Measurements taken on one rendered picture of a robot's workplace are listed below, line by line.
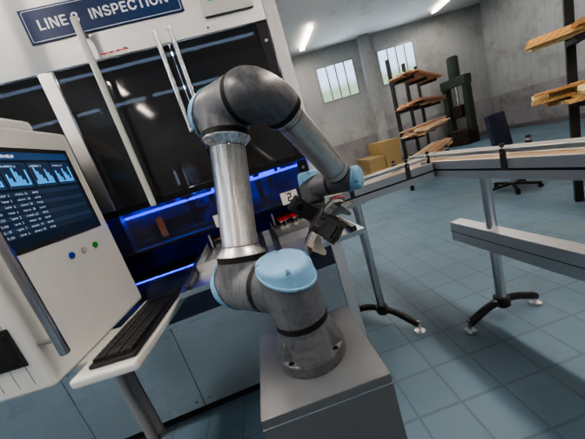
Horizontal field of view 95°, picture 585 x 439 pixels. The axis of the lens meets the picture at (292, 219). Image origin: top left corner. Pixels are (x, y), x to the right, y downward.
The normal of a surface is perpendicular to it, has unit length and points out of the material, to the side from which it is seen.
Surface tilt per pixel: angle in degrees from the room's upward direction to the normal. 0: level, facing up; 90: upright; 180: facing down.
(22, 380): 90
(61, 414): 90
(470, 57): 90
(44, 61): 90
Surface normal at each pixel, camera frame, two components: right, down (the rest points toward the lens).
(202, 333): 0.18, 0.17
